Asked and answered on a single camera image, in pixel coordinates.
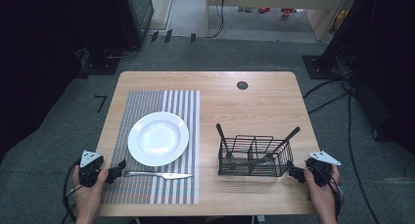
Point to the black stand base plate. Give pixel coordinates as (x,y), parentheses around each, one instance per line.
(314,67)
(101,62)

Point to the small red object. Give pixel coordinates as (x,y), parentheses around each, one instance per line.
(264,9)

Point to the red tool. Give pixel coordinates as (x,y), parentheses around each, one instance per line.
(287,12)

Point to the silver table knife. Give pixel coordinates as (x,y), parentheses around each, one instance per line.
(156,175)

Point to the striped woven placemat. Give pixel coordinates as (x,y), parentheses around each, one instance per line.
(153,185)

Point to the white round plate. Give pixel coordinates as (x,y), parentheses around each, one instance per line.
(158,139)

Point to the person's right hand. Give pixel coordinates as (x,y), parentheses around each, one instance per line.
(323,198)

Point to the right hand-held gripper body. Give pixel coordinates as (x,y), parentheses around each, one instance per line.
(321,171)

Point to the pair of white shoes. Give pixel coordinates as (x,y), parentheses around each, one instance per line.
(244,9)

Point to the black cabinet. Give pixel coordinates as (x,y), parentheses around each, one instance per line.
(137,15)

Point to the person's left hand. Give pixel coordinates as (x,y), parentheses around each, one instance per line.
(87,199)

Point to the yellow object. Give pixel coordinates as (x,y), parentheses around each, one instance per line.
(340,20)

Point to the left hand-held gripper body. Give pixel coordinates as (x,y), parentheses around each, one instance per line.
(91,167)

